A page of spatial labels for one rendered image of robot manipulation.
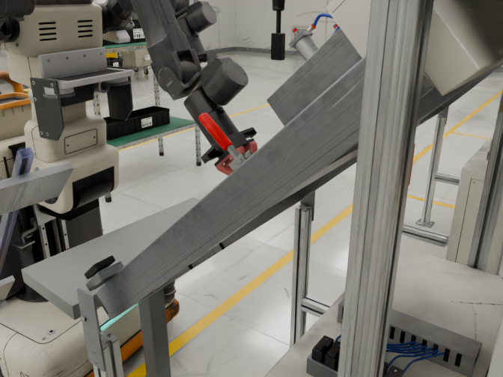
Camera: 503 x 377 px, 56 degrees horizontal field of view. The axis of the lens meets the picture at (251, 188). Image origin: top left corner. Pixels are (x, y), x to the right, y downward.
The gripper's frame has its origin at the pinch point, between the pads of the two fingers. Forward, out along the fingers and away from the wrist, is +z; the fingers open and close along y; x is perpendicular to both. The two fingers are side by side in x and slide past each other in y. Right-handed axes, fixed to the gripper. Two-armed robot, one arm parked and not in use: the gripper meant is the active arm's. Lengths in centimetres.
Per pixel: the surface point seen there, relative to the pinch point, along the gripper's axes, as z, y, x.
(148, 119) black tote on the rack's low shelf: -106, 155, 186
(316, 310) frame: 38, 49, 52
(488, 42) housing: 5.2, -9.7, -45.0
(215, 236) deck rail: 5.2, -21.0, -7.1
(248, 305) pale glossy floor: 30, 70, 104
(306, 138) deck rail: 2.7, -20.8, -28.0
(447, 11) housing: 1.2, -15.7, -45.1
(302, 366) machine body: 32.1, -5.3, 10.6
